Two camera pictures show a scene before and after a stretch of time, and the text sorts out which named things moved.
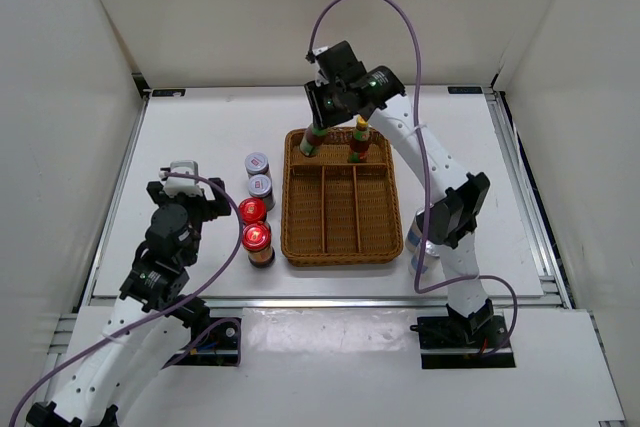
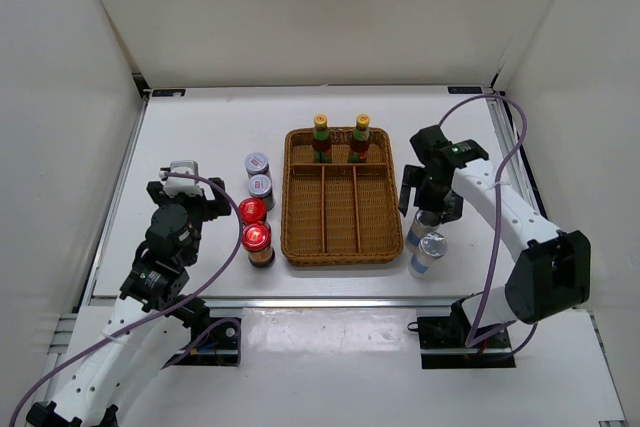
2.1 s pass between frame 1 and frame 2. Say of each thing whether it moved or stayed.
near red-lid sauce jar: stayed
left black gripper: stayed
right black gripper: moved
